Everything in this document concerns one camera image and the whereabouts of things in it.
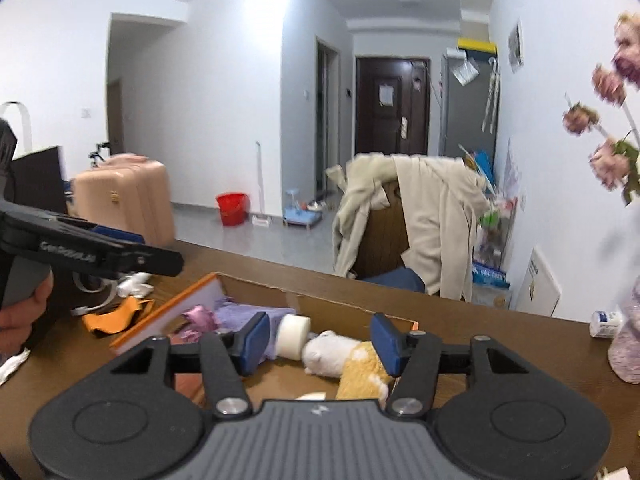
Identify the white flat mop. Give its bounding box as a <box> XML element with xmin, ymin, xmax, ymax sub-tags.
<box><xmin>252</xmin><ymin>141</ymin><xmax>274</xmax><ymax>226</ymax></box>

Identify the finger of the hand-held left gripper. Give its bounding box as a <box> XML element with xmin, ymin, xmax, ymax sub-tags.
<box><xmin>120</xmin><ymin>244</ymin><xmax>185</xmax><ymax>277</ymax></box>
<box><xmin>92</xmin><ymin>224</ymin><xmax>147</xmax><ymax>246</ymax></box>

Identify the small blue stool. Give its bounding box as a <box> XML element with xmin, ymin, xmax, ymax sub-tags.
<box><xmin>282</xmin><ymin>188</ymin><xmax>322</xmax><ymax>230</ymax></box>

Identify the grey side door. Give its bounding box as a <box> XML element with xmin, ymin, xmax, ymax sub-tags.
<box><xmin>315</xmin><ymin>35</ymin><xmax>341</xmax><ymax>194</ymax></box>

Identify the beige coat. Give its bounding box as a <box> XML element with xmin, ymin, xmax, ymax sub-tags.
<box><xmin>325</xmin><ymin>152</ymin><xmax>491</xmax><ymax>304</ymax></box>

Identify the black tripod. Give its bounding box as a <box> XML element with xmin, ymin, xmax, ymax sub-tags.
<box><xmin>88</xmin><ymin>142</ymin><xmax>111</xmax><ymax>169</ymax></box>

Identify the red bucket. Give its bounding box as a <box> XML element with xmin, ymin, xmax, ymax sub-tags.
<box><xmin>216</xmin><ymin>191</ymin><xmax>250</xmax><ymax>227</ymax></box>

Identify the clear plastic bag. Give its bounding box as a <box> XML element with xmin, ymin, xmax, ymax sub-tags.
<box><xmin>451</xmin><ymin>57</ymin><xmax>480</xmax><ymax>87</ymax></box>

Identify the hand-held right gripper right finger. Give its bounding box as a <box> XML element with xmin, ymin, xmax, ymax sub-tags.
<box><xmin>370</xmin><ymin>311</ymin><xmax>531</xmax><ymax>420</ymax></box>

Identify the dried rose bouquet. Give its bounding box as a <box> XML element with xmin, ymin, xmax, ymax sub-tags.
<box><xmin>562</xmin><ymin>10</ymin><xmax>640</xmax><ymax>207</ymax></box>

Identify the pink suitcase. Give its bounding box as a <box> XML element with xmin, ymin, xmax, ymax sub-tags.
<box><xmin>71</xmin><ymin>154</ymin><xmax>176</xmax><ymax>251</ymax></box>

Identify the person's left hand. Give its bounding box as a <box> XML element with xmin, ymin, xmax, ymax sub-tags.
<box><xmin>0</xmin><ymin>265</ymin><xmax>55</xmax><ymax>357</ymax></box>

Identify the grey refrigerator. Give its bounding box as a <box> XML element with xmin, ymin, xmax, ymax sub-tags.
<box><xmin>440</xmin><ymin>52</ymin><xmax>499</xmax><ymax>161</ymax></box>

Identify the white flat panel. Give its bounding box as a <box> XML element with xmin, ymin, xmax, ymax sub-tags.
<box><xmin>515</xmin><ymin>246</ymin><xmax>563</xmax><ymax>317</ymax></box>

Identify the orange and black strap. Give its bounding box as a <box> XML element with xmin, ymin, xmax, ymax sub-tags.
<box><xmin>82</xmin><ymin>296</ymin><xmax>156</xmax><ymax>335</ymax></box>

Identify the dark brown entrance door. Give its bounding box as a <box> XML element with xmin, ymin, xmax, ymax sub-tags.
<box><xmin>355</xmin><ymin>56</ymin><xmax>431</xmax><ymax>156</ymax></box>

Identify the white hanging umbrella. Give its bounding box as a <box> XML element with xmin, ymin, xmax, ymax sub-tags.
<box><xmin>481</xmin><ymin>57</ymin><xmax>501</xmax><ymax>134</ymax></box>

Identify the cluttered storage rack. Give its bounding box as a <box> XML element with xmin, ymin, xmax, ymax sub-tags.
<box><xmin>457</xmin><ymin>142</ymin><xmax>524</xmax><ymax>307</ymax></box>

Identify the purple knit cloth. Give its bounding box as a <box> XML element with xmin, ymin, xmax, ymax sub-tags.
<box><xmin>212</xmin><ymin>305</ymin><xmax>297</xmax><ymax>361</ymax></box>

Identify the red cardboard box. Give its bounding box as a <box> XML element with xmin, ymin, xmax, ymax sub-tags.
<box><xmin>109</xmin><ymin>272</ymin><xmax>419</xmax><ymax>407</ymax></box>

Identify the yellow and white plush toy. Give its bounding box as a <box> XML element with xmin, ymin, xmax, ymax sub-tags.
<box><xmin>302</xmin><ymin>330</ymin><xmax>396</xmax><ymax>403</ymax></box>

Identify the small white bottle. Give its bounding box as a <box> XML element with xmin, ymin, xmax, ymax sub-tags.
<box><xmin>589</xmin><ymin>310</ymin><xmax>625</xmax><ymax>339</ymax></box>

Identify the yellow box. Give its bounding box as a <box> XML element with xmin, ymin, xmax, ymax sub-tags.
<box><xmin>457</xmin><ymin>36</ymin><xmax>499</xmax><ymax>55</ymax></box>

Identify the white soft roll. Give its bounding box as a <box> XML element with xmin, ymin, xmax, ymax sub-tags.
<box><xmin>276</xmin><ymin>314</ymin><xmax>312</xmax><ymax>361</ymax></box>

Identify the black paper bag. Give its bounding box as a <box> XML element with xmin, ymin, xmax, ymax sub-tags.
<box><xmin>10</xmin><ymin>145</ymin><xmax>69</xmax><ymax>216</ymax></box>

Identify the wall picture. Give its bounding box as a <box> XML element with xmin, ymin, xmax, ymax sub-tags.
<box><xmin>507</xmin><ymin>20</ymin><xmax>525</xmax><ymax>74</ymax></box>

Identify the wooden chair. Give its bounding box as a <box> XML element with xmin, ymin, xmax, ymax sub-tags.
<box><xmin>352</xmin><ymin>180</ymin><xmax>427</xmax><ymax>294</ymax></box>

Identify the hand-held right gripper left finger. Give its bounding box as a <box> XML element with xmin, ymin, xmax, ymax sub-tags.
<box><xmin>109</xmin><ymin>311</ymin><xmax>272</xmax><ymax>420</ymax></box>

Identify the white coiled cable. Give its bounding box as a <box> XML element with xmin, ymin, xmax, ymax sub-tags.
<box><xmin>70</xmin><ymin>272</ymin><xmax>121</xmax><ymax>317</ymax></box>

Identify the pink textured vase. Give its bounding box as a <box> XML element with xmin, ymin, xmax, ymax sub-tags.
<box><xmin>607</xmin><ymin>275</ymin><xmax>640</xmax><ymax>386</ymax></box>

